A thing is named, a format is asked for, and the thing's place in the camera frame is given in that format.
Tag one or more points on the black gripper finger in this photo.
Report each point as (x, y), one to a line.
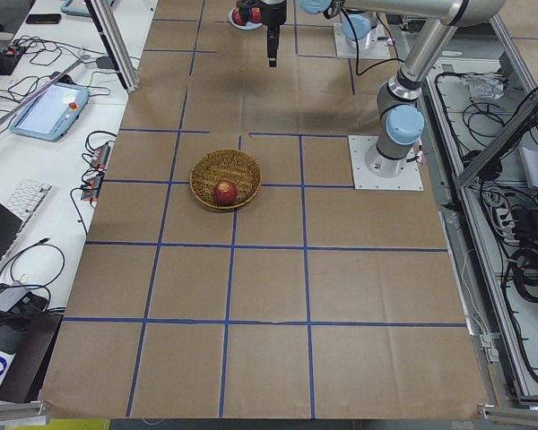
(269, 46)
(276, 38)

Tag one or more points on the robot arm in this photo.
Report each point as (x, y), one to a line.
(359, 26)
(402, 123)

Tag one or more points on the red apple on plate left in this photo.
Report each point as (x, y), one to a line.
(255, 15)

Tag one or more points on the red apple on plate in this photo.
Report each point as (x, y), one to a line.
(238, 18)
(255, 15)

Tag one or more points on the red apple on plate front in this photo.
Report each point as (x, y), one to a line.
(238, 18)

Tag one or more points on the light blue plate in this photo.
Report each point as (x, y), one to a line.
(243, 26)

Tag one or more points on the woven wicker basket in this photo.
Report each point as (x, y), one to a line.
(234, 167)

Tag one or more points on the red apple in basket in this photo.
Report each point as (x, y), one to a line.
(225, 193)

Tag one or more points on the blue teach pendant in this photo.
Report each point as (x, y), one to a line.
(77, 8)
(49, 117)

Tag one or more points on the black smartphone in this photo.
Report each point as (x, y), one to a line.
(43, 18)

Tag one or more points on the white keyboard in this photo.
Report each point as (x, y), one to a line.
(26, 198)

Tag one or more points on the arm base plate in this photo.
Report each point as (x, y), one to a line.
(373, 47)
(371, 171)

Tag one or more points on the aluminium frame post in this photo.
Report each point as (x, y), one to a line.
(110, 35)

